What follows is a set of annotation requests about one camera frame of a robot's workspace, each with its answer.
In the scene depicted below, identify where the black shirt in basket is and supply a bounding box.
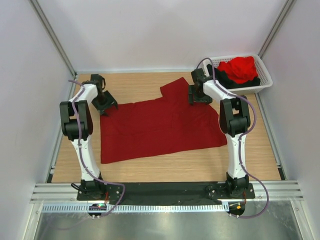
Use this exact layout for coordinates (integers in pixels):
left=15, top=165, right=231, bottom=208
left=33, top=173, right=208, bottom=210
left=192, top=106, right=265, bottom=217
left=214, top=67, right=261, bottom=89

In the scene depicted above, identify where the right aluminium corner post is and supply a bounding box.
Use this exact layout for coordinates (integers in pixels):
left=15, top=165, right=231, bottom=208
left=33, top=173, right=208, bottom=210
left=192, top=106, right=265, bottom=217
left=258, top=0, right=297, bottom=59

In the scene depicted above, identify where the aluminium front frame rail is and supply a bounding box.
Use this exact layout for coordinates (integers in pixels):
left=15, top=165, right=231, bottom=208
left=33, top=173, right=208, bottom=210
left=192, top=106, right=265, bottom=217
left=29, top=180, right=304, bottom=203

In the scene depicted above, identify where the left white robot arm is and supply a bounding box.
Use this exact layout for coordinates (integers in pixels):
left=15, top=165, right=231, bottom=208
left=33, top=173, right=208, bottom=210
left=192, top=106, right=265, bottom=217
left=59, top=74, right=118, bottom=201

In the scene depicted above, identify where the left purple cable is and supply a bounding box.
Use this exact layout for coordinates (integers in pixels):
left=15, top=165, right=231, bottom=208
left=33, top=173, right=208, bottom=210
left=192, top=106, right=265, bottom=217
left=68, top=79, right=126, bottom=231

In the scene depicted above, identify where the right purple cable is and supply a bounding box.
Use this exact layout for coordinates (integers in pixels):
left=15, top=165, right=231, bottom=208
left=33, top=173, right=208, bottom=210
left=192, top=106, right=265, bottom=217
left=195, top=57, right=270, bottom=221

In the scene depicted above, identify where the white slotted cable duct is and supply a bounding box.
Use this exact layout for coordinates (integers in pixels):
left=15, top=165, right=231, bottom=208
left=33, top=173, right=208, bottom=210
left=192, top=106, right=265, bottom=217
left=41, top=203, right=229, bottom=214

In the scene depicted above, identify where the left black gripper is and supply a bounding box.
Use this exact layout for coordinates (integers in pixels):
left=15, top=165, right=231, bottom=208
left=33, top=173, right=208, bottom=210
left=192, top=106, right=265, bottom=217
left=92, top=91, right=118, bottom=116

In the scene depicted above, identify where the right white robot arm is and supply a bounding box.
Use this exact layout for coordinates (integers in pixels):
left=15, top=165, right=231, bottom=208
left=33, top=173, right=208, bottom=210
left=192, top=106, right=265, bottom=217
left=188, top=68, right=251, bottom=198

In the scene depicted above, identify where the purple cable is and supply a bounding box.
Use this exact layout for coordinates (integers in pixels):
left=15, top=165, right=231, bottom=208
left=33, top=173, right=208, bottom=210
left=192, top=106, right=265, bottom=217
left=68, top=79, right=126, bottom=231
left=195, top=57, right=270, bottom=221

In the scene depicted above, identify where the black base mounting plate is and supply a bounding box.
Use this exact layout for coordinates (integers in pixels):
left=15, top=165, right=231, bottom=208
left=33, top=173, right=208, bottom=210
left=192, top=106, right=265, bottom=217
left=71, top=182, right=255, bottom=206

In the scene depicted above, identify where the dark red t-shirt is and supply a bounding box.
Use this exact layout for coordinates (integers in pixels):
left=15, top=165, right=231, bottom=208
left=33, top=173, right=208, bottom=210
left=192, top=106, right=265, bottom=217
left=100, top=77, right=227, bottom=164

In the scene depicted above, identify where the left aluminium corner post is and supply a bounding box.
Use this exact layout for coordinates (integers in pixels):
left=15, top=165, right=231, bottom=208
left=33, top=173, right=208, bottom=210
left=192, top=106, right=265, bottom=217
left=28, top=0, right=77, bottom=78

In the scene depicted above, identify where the bright red shirt in basket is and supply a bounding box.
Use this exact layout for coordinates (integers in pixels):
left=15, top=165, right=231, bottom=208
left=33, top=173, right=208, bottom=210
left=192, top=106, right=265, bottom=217
left=217, top=56, right=259, bottom=85

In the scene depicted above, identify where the aluminium corner post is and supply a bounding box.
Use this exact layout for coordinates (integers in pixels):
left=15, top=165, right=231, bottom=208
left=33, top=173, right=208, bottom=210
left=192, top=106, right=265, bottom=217
left=258, top=0, right=297, bottom=59
left=28, top=0, right=77, bottom=78

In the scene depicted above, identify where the white plastic basket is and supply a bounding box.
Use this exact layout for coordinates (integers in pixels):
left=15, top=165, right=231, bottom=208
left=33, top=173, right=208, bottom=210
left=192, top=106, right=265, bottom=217
left=200, top=54, right=273, bottom=95

